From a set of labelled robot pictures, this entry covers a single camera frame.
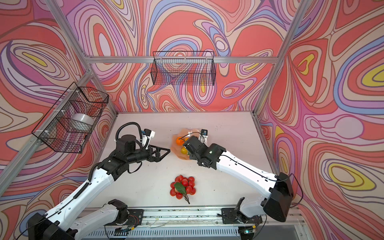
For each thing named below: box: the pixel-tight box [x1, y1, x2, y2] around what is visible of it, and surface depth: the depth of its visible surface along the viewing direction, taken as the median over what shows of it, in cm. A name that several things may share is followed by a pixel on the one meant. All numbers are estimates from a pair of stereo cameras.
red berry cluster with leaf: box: [169, 174, 197, 205], surface depth 80 cm
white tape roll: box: [71, 113, 95, 126], surface depth 75 cm
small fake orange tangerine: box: [176, 137, 185, 146], surface depth 98 cm
